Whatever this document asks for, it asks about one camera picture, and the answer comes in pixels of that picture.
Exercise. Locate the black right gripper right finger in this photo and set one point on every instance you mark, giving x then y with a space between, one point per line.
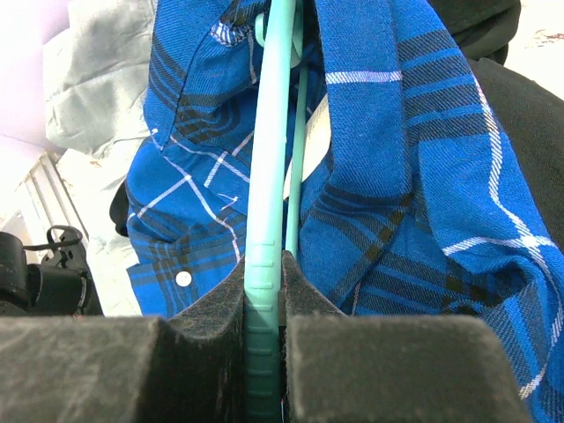
422 368

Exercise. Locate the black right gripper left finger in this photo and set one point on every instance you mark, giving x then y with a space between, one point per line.
95 369

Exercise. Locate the teal hanger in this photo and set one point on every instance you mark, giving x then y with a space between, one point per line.
280 32

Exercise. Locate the blue plaid shirt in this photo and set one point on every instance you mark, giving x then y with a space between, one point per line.
419 206

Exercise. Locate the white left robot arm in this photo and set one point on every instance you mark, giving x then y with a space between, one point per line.
49 279

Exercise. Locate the grey shirt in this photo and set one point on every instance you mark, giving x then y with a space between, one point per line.
95 78

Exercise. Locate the black garment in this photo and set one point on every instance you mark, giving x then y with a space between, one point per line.
531 115

